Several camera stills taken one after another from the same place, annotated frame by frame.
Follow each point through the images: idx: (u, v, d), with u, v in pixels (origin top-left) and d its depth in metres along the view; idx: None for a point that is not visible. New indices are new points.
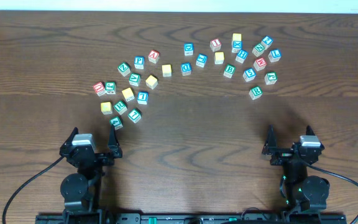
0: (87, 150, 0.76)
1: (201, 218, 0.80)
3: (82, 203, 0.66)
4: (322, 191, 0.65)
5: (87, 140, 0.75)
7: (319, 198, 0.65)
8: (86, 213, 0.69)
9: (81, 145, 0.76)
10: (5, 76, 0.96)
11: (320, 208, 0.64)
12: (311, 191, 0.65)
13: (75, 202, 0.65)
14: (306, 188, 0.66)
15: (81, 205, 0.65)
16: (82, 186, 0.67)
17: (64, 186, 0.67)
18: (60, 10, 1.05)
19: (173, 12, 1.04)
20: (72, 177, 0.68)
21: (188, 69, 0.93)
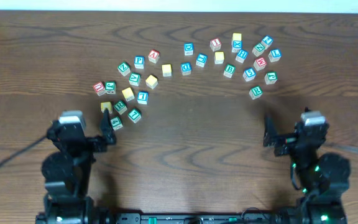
0: (76, 128, 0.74)
1: (201, 218, 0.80)
3: (64, 184, 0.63)
4: (342, 168, 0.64)
5: (76, 116, 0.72)
7: (340, 177, 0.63)
8: (70, 201, 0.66)
9: (68, 124, 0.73)
10: (5, 76, 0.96)
11: (342, 186, 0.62)
12: (330, 169, 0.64)
13: (58, 183, 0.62)
14: (325, 166, 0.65)
15: (63, 186, 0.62)
16: (66, 164, 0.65)
17: (46, 165, 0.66)
18: (60, 10, 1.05)
19: (173, 12, 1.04)
20: (55, 155, 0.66)
21: (188, 69, 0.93)
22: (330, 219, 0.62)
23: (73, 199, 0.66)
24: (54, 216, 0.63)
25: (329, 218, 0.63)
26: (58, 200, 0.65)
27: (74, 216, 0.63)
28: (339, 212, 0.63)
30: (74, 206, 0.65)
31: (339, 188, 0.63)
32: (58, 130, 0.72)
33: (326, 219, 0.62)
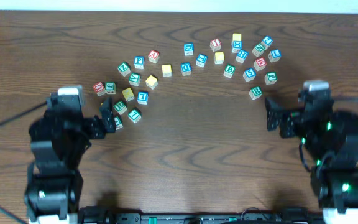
0: (73, 102, 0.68)
1: (201, 218, 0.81)
3: (53, 147, 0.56)
4: (355, 124, 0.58)
5: (74, 89, 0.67)
7: (356, 131, 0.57)
8: (58, 172, 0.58)
9: (64, 96, 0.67)
10: (5, 76, 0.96)
11: None
12: (344, 123, 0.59)
13: (44, 145, 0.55)
14: (337, 122, 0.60)
15: (51, 149, 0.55)
16: (57, 127, 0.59)
17: (36, 125, 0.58)
18: (59, 10, 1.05)
19: (173, 12, 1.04)
20: (45, 119, 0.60)
21: (188, 69, 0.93)
22: (352, 188, 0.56)
23: (62, 169, 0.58)
24: (35, 191, 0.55)
25: (351, 188, 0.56)
26: (43, 170, 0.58)
27: (58, 192, 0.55)
28: None
30: (62, 178, 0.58)
31: (354, 145, 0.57)
32: (55, 102, 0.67)
33: (348, 190, 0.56)
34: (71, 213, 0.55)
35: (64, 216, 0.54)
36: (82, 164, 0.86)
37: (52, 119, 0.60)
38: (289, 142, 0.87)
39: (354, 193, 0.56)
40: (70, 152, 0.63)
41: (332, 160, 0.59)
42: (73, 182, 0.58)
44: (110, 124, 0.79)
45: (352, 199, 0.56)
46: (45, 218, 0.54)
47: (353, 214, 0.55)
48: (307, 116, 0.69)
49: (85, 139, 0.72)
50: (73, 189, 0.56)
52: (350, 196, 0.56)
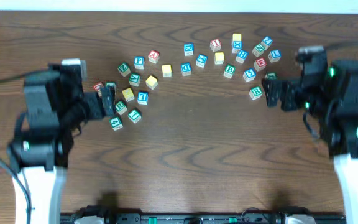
0: (75, 70, 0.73)
1: (201, 218, 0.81)
3: (46, 92, 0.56)
4: None
5: (78, 60, 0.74)
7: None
8: (48, 126, 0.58)
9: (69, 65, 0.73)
10: (5, 77, 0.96)
11: None
12: (346, 67, 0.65)
13: (38, 88, 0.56)
14: (340, 67, 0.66)
15: (45, 93, 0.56)
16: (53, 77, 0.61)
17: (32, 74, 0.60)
18: (59, 10, 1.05)
19: (173, 12, 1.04)
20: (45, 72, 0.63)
21: (188, 69, 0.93)
22: None
23: (53, 122, 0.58)
24: (20, 141, 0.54)
25: None
26: (34, 122, 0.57)
27: (44, 144, 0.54)
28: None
30: (50, 129, 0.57)
31: None
32: None
33: None
34: (58, 167, 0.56)
35: (51, 167, 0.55)
36: (82, 165, 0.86)
37: (48, 71, 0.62)
38: (289, 142, 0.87)
39: None
40: (64, 110, 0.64)
41: (339, 105, 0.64)
42: (62, 136, 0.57)
44: (110, 104, 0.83)
45: None
46: (30, 170, 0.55)
47: None
48: (309, 80, 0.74)
49: (82, 114, 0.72)
50: (60, 141, 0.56)
52: None
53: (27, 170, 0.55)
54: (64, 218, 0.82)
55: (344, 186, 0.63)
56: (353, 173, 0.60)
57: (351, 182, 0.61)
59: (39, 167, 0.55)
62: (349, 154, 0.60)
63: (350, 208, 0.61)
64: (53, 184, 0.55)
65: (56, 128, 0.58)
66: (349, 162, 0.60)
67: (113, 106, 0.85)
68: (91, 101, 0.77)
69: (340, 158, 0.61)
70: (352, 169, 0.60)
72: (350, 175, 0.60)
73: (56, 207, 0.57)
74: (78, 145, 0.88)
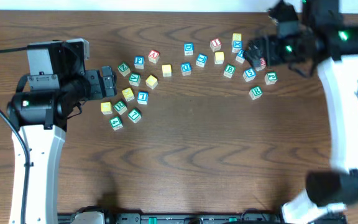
0: (78, 48, 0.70)
1: (201, 218, 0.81)
3: (48, 53, 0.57)
4: None
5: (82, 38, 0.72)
7: None
8: (49, 88, 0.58)
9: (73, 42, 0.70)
10: (5, 76, 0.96)
11: None
12: None
13: (40, 50, 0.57)
14: None
15: (47, 54, 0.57)
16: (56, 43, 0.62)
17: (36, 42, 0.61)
18: (59, 10, 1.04)
19: (173, 12, 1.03)
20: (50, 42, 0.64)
21: (188, 69, 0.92)
22: (349, 33, 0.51)
23: (53, 85, 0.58)
24: (20, 99, 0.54)
25: (348, 33, 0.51)
26: (36, 85, 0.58)
27: (43, 102, 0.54)
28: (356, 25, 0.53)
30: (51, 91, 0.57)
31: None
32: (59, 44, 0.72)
33: (345, 36, 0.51)
34: (57, 126, 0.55)
35: (50, 124, 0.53)
36: (82, 164, 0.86)
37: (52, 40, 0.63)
38: (289, 142, 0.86)
39: (352, 36, 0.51)
40: (66, 78, 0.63)
41: (316, 18, 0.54)
42: (61, 96, 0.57)
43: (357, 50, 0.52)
44: (111, 84, 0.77)
45: (350, 47, 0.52)
46: (30, 128, 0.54)
47: (350, 61, 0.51)
48: (285, 29, 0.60)
49: (84, 91, 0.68)
50: (59, 102, 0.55)
52: (347, 43, 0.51)
53: (25, 127, 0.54)
54: (64, 218, 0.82)
55: (329, 93, 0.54)
56: (339, 73, 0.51)
57: (335, 84, 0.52)
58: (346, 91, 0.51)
59: (38, 125, 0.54)
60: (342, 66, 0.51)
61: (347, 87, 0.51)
62: (331, 59, 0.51)
63: (335, 117, 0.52)
64: (53, 142, 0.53)
65: (56, 89, 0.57)
66: (334, 66, 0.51)
67: (114, 88, 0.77)
68: (91, 78, 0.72)
69: (325, 64, 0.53)
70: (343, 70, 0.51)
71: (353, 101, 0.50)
72: (337, 76, 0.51)
73: (55, 168, 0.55)
74: (78, 145, 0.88)
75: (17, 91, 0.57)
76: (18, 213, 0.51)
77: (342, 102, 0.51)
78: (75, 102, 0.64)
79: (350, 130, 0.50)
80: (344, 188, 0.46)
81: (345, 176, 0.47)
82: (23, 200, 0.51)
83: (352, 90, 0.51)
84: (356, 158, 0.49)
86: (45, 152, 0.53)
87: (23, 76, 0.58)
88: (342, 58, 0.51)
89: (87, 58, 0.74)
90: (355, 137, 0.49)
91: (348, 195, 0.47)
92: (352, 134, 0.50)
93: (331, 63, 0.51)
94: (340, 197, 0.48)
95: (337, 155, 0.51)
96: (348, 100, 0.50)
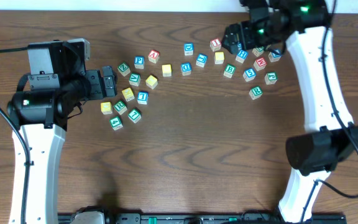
0: (79, 48, 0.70)
1: (201, 218, 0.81)
3: (49, 53, 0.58)
4: None
5: (82, 38, 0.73)
7: None
8: (49, 87, 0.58)
9: (74, 43, 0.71)
10: (4, 76, 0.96)
11: None
12: None
13: (41, 50, 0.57)
14: None
15: (48, 53, 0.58)
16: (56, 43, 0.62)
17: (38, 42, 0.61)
18: (59, 10, 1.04)
19: (173, 12, 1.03)
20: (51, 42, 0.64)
21: (188, 68, 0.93)
22: (309, 7, 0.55)
23: (53, 84, 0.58)
24: (21, 98, 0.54)
25: (308, 7, 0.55)
26: (36, 84, 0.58)
27: (43, 101, 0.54)
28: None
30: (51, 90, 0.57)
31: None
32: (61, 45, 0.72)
33: (306, 9, 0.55)
34: (57, 125, 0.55)
35: (51, 123, 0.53)
36: (82, 164, 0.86)
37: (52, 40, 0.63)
38: None
39: (311, 10, 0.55)
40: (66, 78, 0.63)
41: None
42: (61, 96, 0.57)
43: (317, 22, 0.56)
44: (112, 84, 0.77)
45: (311, 19, 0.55)
46: (30, 127, 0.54)
47: (312, 31, 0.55)
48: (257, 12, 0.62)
49: (84, 91, 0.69)
50: (60, 101, 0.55)
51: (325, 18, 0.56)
52: (308, 16, 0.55)
53: (26, 127, 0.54)
54: (64, 218, 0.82)
55: (298, 63, 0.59)
56: (302, 43, 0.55)
57: (301, 53, 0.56)
58: (311, 59, 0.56)
59: (38, 124, 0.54)
60: (305, 37, 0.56)
61: (311, 54, 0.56)
62: (296, 33, 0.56)
63: (304, 83, 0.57)
64: (52, 140, 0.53)
65: (56, 89, 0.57)
66: (298, 37, 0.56)
67: (114, 88, 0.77)
68: (91, 79, 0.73)
69: (291, 37, 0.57)
70: (307, 40, 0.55)
71: (317, 65, 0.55)
72: (301, 45, 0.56)
73: (55, 167, 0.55)
74: (78, 145, 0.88)
75: (17, 90, 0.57)
76: (17, 212, 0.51)
77: (308, 69, 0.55)
78: (75, 102, 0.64)
79: (316, 92, 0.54)
80: (315, 147, 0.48)
81: (315, 134, 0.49)
82: (23, 198, 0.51)
83: (316, 56, 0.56)
84: (324, 116, 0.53)
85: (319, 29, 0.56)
86: (45, 152, 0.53)
87: (23, 76, 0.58)
88: (306, 30, 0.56)
89: (87, 58, 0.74)
90: (321, 98, 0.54)
91: (321, 152, 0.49)
92: (319, 95, 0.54)
93: (296, 35, 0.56)
94: (315, 157, 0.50)
95: (309, 117, 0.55)
96: (313, 65, 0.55)
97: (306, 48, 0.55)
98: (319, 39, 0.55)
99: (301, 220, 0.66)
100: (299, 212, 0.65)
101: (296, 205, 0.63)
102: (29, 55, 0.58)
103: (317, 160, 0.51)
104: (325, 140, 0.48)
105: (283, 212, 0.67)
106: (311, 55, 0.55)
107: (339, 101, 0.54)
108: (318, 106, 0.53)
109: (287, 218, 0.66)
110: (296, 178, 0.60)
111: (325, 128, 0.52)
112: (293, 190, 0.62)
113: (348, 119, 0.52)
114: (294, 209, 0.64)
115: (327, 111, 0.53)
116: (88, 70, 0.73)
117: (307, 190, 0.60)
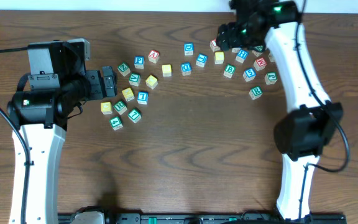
0: (79, 48, 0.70)
1: (201, 218, 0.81)
3: (49, 54, 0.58)
4: None
5: (82, 38, 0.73)
7: None
8: (48, 88, 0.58)
9: (73, 42, 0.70)
10: (4, 76, 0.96)
11: None
12: None
13: (41, 50, 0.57)
14: None
15: (48, 54, 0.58)
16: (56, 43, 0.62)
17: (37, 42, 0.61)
18: (59, 10, 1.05)
19: (173, 12, 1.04)
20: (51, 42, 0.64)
21: (188, 68, 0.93)
22: (282, 7, 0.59)
23: (53, 84, 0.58)
24: (21, 99, 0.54)
25: (281, 8, 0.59)
26: (36, 84, 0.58)
27: (43, 101, 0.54)
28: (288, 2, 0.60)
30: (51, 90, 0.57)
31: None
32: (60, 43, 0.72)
33: (278, 9, 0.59)
34: (57, 126, 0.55)
35: (50, 123, 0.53)
36: (82, 164, 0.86)
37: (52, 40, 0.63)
38: None
39: (283, 10, 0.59)
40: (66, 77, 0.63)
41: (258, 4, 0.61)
42: (61, 96, 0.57)
43: (289, 19, 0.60)
44: (112, 84, 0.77)
45: (284, 18, 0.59)
46: (30, 127, 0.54)
47: (286, 25, 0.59)
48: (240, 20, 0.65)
49: (84, 91, 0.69)
50: (60, 102, 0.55)
51: (296, 15, 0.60)
52: (281, 15, 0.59)
53: (26, 127, 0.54)
54: (64, 218, 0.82)
55: (275, 56, 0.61)
56: (278, 35, 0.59)
57: (277, 45, 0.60)
58: (286, 48, 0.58)
59: (38, 124, 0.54)
60: (280, 30, 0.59)
61: (286, 45, 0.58)
62: (271, 28, 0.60)
63: (283, 71, 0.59)
64: (52, 141, 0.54)
65: (56, 89, 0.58)
66: (272, 32, 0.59)
67: (115, 88, 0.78)
68: (92, 79, 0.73)
69: (268, 32, 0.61)
70: (282, 33, 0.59)
71: (293, 53, 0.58)
72: (276, 38, 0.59)
73: (55, 167, 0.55)
74: (78, 145, 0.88)
75: (17, 89, 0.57)
76: (17, 211, 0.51)
77: (284, 57, 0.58)
78: (75, 101, 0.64)
79: (294, 76, 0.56)
80: (297, 125, 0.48)
81: (296, 113, 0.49)
82: (23, 198, 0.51)
83: (291, 46, 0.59)
84: (302, 96, 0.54)
85: (292, 25, 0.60)
86: (45, 152, 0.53)
87: (23, 76, 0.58)
88: (279, 25, 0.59)
89: (87, 58, 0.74)
90: (299, 81, 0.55)
91: (303, 129, 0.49)
92: (295, 79, 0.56)
93: (271, 30, 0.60)
94: (298, 134, 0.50)
95: (290, 100, 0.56)
96: (289, 53, 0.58)
97: (281, 39, 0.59)
98: (293, 32, 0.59)
99: (301, 217, 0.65)
100: (296, 206, 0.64)
101: (291, 197, 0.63)
102: (29, 55, 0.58)
103: (301, 138, 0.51)
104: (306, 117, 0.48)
105: (281, 210, 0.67)
106: (286, 44, 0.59)
107: (316, 83, 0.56)
108: (297, 87, 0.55)
109: (285, 214, 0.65)
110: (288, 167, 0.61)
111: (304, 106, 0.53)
112: (287, 182, 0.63)
113: (327, 99, 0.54)
114: (290, 202, 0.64)
115: (306, 92, 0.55)
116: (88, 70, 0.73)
117: (299, 178, 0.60)
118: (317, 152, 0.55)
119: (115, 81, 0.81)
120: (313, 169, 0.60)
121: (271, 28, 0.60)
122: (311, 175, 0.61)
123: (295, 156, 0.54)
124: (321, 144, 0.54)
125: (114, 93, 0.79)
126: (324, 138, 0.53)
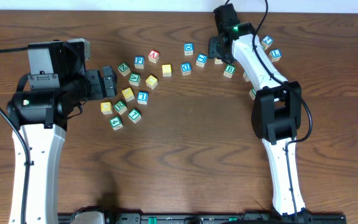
0: (79, 48, 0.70)
1: (201, 218, 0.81)
3: (49, 53, 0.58)
4: (227, 6, 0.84)
5: (82, 38, 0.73)
7: (227, 8, 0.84)
8: (49, 87, 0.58)
9: (73, 43, 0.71)
10: (4, 76, 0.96)
11: (226, 7, 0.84)
12: (219, 8, 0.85)
13: (41, 50, 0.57)
14: (217, 13, 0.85)
15: (47, 53, 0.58)
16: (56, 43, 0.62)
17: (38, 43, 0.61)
18: (59, 10, 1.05)
19: (173, 12, 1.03)
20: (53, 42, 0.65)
21: (188, 68, 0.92)
22: (238, 27, 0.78)
23: (53, 84, 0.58)
24: (21, 98, 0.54)
25: (238, 28, 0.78)
26: (36, 84, 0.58)
27: (44, 101, 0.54)
28: (245, 23, 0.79)
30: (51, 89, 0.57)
31: (230, 9, 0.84)
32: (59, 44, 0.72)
33: (237, 28, 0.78)
34: (57, 125, 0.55)
35: (50, 123, 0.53)
36: (82, 164, 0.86)
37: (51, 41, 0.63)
38: None
39: (241, 28, 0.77)
40: (67, 76, 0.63)
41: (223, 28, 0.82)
42: (61, 96, 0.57)
43: (247, 33, 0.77)
44: (112, 84, 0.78)
45: (242, 33, 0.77)
46: (30, 127, 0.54)
47: (245, 37, 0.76)
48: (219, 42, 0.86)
49: (85, 91, 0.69)
50: (60, 101, 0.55)
51: (252, 30, 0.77)
52: (238, 32, 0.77)
53: (26, 127, 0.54)
54: (64, 218, 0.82)
55: (242, 61, 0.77)
56: (238, 43, 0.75)
57: (240, 52, 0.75)
58: (247, 53, 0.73)
59: (38, 124, 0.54)
60: (240, 40, 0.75)
61: (246, 50, 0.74)
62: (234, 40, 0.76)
63: (248, 69, 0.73)
64: (53, 141, 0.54)
65: (56, 88, 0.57)
66: (234, 42, 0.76)
67: (114, 88, 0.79)
68: (91, 79, 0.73)
69: (232, 45, 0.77)
70: (242, 43, 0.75)
71: (252, 53, 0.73)
72: (238, 46, 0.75)
73: (55, 167, 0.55)
74: (78, 145, 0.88)
75: (17, 90, 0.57)
76: (17, 212, 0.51)
77: (246, 58, 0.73)
78: (77, 99, 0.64)
79: (254, 68, 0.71)
80: (262, 101, 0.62)
81: (262, 91, 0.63)
82: (23, 198, 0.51)
83: (250, 50, 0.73)
84: (264, 81, 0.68)
85: (249, 35, 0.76)
86: (45, 152, 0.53)
87: (23, 76, 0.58)
88: (240, 37, 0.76)
89: (87, 58, 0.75)
90: (260, 70, 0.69)
91: (269, 104, 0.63)
92: (257, 71, 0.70)
93: (233, 42, 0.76)
94: (267, 111, 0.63)
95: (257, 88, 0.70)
96: (249, 53, 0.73)
97: (242, 46, 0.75)
98: (250, 39, 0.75)
99: (297, 211, 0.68)
100: (290, 198, 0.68)
101: (281, 187, 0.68)
102: (29, 54, 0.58)
103: (271, 116, 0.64)
104: (269, 94, 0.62)
105: (277, 206, 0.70)
106: (245, 49, 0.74)
107: (274, 70, 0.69)
108: (258, 75, 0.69)
109: (281, 210, 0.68)
110: (272, 156, 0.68)
111: (266, 88, 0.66)
112: (275, 173, 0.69)
113: (283, 79, 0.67)
114: (283, 194, 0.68)
115: (266, 78, 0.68)
116: (88, 70, 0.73)
117: (284, 169, 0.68)
118: (293, 134, 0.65)
119: (115, 83, 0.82)
120: (294, 157, 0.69)
121: (233, 40, 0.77)
122: (293, 160, 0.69)
123: (273, 137, 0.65)
124: (292, 123, 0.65)
125: (114, 92, 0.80)
126: (293, 117, 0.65)
